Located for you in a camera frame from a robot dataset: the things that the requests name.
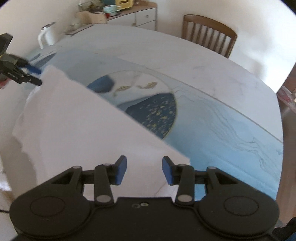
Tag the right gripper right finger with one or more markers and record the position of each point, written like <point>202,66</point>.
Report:
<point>186,177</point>

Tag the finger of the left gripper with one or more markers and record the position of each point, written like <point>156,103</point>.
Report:
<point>23,63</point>
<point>20,77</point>

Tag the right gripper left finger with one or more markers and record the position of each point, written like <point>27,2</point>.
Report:
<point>102,177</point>

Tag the white sweatshirt with monogram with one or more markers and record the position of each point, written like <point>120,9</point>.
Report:
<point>64,124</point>

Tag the white kettle jug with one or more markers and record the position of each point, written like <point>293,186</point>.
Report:
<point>49,35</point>

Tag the glass teapot on tray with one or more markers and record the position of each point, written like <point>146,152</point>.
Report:
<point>76,26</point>

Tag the wooden box tray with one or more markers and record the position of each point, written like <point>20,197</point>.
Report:
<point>87,17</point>

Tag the light blue mug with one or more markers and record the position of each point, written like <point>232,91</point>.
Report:
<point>111,10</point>

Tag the yellow tissue box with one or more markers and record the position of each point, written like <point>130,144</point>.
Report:
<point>124,4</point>

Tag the white drawer cabinet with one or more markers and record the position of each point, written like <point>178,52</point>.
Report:
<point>142,15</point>

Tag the brown wooden chair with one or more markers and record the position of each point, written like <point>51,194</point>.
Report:
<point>209,33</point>

